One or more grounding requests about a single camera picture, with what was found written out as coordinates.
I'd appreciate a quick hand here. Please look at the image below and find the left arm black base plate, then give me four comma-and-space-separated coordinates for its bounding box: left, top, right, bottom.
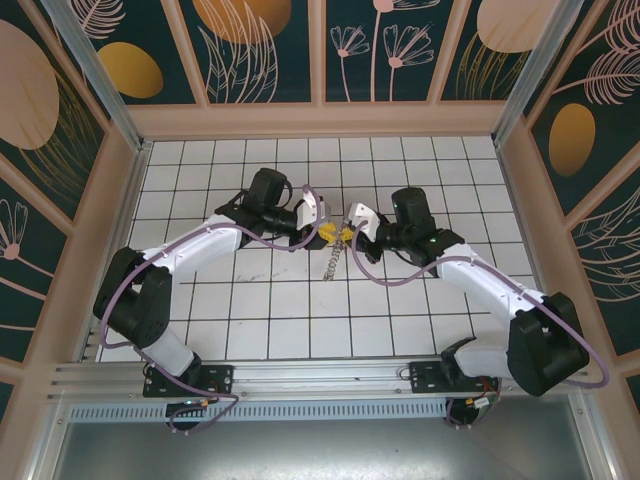
143, 364, 236, 399

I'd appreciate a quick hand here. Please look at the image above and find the left aluminium frame post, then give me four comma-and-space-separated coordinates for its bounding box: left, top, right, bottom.
38, 0, 154, 154

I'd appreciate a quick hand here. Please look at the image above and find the metal key plate with rings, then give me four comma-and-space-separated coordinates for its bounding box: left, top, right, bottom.
322, 218, 352, 284

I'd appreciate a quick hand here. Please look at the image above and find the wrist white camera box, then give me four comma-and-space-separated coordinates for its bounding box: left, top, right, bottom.
346, 201, 385, 237
294, 194, 332, 232

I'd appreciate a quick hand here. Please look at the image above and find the aluminium frame post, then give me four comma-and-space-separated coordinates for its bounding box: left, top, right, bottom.
488, 0, 601, 151
38, 0, 154, 154

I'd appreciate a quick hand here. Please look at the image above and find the right aluminium frame post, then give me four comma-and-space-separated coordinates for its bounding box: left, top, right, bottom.
488, 0, 601, 151

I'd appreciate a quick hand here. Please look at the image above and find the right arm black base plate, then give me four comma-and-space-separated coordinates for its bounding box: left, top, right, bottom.
409, 360, 501, 396

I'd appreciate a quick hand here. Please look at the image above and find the grey metal sheet panel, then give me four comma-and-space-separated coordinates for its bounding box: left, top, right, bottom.
27, 417, 624, 480

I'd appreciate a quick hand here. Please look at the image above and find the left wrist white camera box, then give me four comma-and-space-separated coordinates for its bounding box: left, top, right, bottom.
294, 194, 332, 232

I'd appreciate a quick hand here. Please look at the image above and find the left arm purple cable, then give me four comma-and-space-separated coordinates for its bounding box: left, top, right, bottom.
98, 183, 324, 436

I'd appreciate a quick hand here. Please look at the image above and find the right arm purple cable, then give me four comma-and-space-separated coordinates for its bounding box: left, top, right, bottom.
349, 232, 611, 430

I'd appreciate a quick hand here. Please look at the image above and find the grey slotted cable duct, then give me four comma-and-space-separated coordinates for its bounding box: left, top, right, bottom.
66, 398, 451, 422

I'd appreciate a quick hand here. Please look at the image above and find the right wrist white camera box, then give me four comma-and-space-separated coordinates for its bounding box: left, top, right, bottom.
346, 201, 385, 237

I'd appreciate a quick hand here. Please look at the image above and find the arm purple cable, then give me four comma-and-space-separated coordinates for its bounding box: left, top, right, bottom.
98, 183, 324, 436
349, 232, 611, 430

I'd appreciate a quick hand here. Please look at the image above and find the aluminium slotted mounting rail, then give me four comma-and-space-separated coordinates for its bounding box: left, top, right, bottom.
47, 353, 596, 404

